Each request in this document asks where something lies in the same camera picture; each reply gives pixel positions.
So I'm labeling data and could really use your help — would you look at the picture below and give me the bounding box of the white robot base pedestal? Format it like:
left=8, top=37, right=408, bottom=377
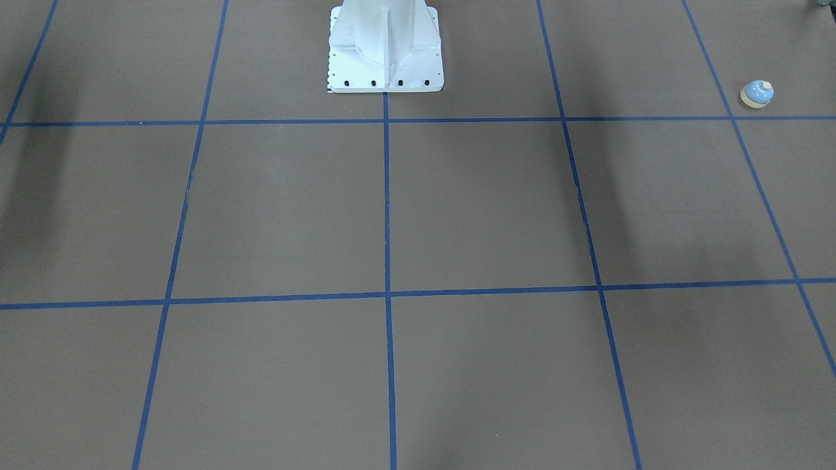
left=327, top=1, right=445, bottom=93

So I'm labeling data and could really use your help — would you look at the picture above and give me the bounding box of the brown table mat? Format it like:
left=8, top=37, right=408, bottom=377
left=2, top=1, right=834, bottom=469

